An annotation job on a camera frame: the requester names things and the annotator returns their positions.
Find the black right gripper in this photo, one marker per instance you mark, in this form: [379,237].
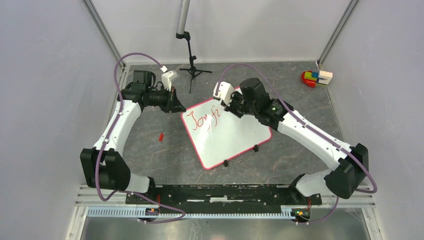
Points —
[230,108]

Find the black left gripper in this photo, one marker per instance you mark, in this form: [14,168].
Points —
[173,104]

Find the pink-framed whiteboard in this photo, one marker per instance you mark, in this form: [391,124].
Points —
[218,135]

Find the red marker cap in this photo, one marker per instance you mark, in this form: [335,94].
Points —
[161,136]

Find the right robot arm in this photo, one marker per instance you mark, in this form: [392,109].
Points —
[347,165]

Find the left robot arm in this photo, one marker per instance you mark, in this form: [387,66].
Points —
[103,164]

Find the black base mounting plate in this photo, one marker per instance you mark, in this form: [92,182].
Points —
[231,198]

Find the colourful toy block stack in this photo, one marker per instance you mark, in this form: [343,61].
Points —
[313,78]

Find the grey metal pole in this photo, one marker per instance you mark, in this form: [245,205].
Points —
[182,18]

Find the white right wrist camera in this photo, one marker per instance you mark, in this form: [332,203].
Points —
[223,92]

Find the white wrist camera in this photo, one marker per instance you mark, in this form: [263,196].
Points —
[223,92]
[167,77]

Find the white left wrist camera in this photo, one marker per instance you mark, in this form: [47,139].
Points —
[167,77]

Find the black camera tripod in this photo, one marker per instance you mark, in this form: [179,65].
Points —
[192,70]

